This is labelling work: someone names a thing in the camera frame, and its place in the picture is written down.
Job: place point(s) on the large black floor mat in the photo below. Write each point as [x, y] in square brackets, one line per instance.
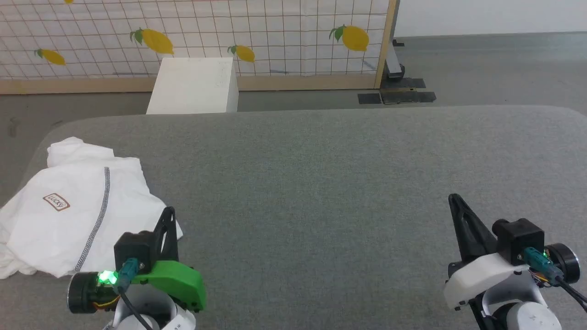
[408, 91]

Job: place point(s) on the grey metal stand foot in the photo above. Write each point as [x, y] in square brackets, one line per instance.
[393, 66]

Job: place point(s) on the small black floor mat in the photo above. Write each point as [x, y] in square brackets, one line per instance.
[369, 98]

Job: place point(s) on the lemon print grid partition screen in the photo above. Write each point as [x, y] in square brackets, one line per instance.
[275, 46]

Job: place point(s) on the white T-shirt with LUCKY patch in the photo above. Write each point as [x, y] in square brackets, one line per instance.
[55, 229]

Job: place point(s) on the white rectangular box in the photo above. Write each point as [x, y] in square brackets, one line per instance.
[192, 87]

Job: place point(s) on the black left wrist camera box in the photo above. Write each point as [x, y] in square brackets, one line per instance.
[134, 250]

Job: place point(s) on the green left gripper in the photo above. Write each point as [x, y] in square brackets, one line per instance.
[176, 282]

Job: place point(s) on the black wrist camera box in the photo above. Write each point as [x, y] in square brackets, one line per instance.
[134, 250]
[518, 238]

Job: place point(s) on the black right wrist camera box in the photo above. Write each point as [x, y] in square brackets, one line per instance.
[518, 238]

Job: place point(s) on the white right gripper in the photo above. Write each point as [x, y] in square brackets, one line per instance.
[481, 275]

